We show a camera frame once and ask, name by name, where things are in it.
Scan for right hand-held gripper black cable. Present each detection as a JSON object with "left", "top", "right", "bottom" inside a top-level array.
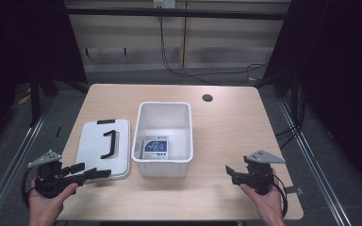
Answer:
[{"left": 271, "top": 173, "right": 289, "bottom": 219}]

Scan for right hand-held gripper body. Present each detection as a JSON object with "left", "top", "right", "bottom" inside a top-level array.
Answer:
[{"left": 231, "top": 149, "right": 287, "bottom": 196}]

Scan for black horizontal metal bar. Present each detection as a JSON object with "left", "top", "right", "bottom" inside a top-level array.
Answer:
[{"left": 65, "top": 7, "right": 291, "bottom": 22}]

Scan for black curtain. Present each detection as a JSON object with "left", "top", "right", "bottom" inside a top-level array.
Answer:
[
  {"left": 0, "top": 0, "right": 89, "bottom": 158},
  {"left": 262, "top": 0, "right": 362, "bottom": 197}
]

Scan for person's left hand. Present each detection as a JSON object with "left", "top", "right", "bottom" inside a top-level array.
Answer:
[{"left": 27, "top": 182, "right": 80, "bottom": 226}]

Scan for hand-held gripper black cable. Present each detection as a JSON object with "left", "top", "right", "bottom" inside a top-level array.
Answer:
[
  {"left": 271, "top": 173, "right": 289, "bottom": 219},
  {"left": 21, "top": 167, "right": 39, "bottom": 210}
]

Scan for black floor cables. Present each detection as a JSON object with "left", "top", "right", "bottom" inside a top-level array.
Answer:
[{"left": 274, "top": 88, "right": 307, "bottom": 151}]

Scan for white plastic storage box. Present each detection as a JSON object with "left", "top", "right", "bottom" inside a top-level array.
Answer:
[{"left": 130, "top": 100, "right": 194, "bottom": 179}]

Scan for grey tab on table edge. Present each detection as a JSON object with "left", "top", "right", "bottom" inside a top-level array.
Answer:
[{"left": 284, "top": 186, "right": 304, "bottom": 196}]

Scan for black wall cable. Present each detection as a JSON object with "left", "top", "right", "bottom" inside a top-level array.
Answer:
[{"left": 158, "top": 16, "right": 269, "bottom": 87}]

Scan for white wall power outlet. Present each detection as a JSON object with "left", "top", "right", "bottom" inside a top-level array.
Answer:
[{"left": 153, "top": 0, "right": 177, "bottom": 9}]

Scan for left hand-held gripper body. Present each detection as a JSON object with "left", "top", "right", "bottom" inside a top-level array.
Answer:
[{"left": 27, "top": 149, "right": 85, "bottom": 200}]

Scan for metal floor rail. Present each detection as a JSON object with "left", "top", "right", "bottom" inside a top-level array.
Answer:
[
  {"left": 277, "top": 99, "right": 353, "bottom": 226},
  {"left": 0, "top": 99, "right": 56, "bottom": 226}
]

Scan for left hand-held gripper black cable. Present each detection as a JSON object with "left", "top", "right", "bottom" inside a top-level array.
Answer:
[{"left": 21, "top": 167, "right": 39, "bottom": 210}]

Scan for black metal stand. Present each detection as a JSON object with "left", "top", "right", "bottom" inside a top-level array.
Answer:
[{"left": 28, "top": 70, "right": 41, "bottom": 128}]

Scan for person's right hand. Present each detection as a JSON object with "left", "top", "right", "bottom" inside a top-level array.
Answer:
[{"left": 239, "top": 168, "right": 287, "bottom": 226}]

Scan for blue and white packet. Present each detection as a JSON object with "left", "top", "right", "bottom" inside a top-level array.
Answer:
[{"left": 141, "top": 135, "right": 170, "bottom": 161}]

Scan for white lid with black handle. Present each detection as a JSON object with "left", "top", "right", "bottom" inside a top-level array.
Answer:
[{"left": 74, "top": 118, "right": 132, "bottom": 181}]

